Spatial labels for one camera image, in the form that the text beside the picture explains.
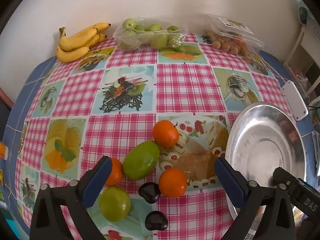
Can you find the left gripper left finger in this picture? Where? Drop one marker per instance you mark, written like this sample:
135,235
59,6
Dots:
48,221

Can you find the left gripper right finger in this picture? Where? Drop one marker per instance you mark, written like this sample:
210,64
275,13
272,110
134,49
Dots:
277,221

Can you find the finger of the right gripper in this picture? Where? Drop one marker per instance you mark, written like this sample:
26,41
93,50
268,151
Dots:
301,194

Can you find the round green apple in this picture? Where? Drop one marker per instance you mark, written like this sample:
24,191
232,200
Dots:
114,203

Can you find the orange mandarin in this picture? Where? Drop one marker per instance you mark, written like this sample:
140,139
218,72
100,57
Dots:
173,183
117,173
165,134

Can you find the dark cherry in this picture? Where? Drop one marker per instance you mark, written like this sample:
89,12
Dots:
150,192
156,220

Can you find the clear bag of green fruits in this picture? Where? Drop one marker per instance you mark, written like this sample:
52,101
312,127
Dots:
134,33

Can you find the large silver metal bowl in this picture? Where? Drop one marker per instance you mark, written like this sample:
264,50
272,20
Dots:
262,139

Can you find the white plastic power box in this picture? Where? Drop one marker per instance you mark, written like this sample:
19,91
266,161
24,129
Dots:
295,100

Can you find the oval green mango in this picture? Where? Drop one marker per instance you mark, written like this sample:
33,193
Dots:
141,160

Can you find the white wooden shelf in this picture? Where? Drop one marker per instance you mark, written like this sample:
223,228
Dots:
303,62

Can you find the clear box of brown longans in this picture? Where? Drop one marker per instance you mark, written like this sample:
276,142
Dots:
232,37

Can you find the yellow banana bunch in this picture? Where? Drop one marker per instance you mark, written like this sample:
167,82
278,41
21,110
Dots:
77,46

